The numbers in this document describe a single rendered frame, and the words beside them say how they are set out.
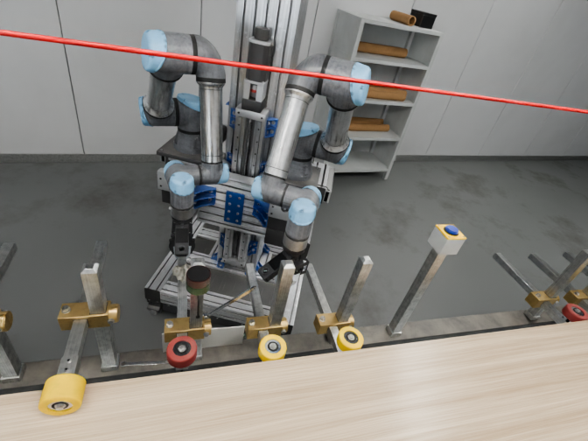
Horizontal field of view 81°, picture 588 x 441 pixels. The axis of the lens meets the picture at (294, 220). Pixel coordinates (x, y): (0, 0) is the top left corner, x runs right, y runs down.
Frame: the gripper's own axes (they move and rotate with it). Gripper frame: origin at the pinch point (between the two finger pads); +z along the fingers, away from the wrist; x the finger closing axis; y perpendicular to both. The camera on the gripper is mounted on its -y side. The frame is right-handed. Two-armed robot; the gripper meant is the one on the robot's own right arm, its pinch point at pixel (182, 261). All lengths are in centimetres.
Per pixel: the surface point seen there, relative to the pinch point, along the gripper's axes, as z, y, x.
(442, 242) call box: -37, -34, -76
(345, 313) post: -5, -34, -53
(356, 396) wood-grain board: -7, -62, -45
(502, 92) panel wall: -16, 274, -394
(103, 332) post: -6.3, -33.5, 20.6
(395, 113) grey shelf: 13, 236, -225
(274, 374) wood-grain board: -7, -53, -24
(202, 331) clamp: -3.4, -34.3, -5.8
